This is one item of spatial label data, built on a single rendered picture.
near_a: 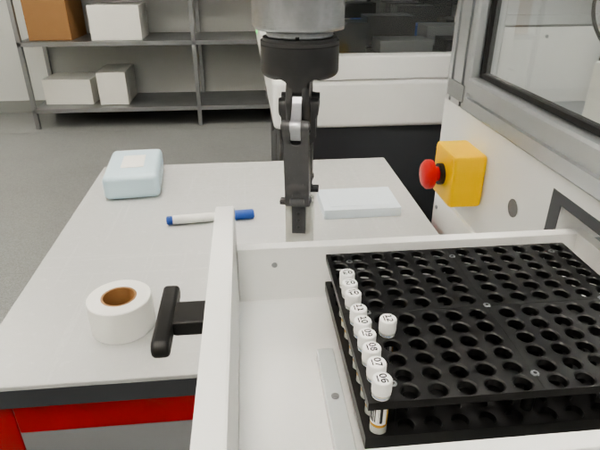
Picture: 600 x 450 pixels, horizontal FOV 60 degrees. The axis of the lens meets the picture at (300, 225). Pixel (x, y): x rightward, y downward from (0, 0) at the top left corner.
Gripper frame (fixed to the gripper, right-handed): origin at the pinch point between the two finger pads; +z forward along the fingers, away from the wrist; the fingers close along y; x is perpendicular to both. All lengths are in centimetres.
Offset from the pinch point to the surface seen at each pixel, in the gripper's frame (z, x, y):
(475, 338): -2.9, -13.9, -22.3
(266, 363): 3.4, 1.4, -18.9
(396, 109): 3, -17, 63
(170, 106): 72, 122, 328
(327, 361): 2.2, -3.6, -19.5
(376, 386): -4.0, -6.6, -28.4
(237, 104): 72, 73, 340
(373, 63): -7, -11, 62
